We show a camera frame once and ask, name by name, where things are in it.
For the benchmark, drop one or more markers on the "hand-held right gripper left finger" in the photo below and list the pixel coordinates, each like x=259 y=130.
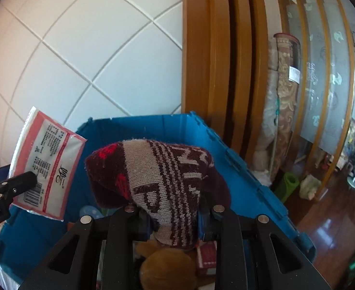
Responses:
x=126 y=226

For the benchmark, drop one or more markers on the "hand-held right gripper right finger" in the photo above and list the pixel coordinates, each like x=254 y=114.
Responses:
x=206 y=226

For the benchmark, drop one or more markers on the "pink and white tissue packet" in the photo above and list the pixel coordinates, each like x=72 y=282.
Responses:
x=47 y=157

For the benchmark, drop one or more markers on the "maroon and grey knitted sock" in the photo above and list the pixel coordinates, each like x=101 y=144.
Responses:
x=165 y=181

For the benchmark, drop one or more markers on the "blue plastic crate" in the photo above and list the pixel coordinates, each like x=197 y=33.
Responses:
x=171 y=127

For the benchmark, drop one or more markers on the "red and white long box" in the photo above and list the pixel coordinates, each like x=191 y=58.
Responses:
x=207 y=256

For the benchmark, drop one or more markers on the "brown teddy bear plush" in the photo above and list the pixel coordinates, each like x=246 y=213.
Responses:
x=165 y=268

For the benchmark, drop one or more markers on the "green rolled mat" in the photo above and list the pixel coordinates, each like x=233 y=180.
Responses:
x=287 y=187

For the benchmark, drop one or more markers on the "pale green bag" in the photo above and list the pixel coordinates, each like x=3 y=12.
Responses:
x=310 y=187

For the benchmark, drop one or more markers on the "rolled patterned carpet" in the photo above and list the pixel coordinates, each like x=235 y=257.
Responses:
x=286 y=96

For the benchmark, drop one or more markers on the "frosted glass sliding door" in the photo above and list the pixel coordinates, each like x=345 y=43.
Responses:
x=325 y=66

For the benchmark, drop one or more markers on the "wooden door frame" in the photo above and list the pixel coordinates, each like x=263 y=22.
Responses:
x=201 y=51

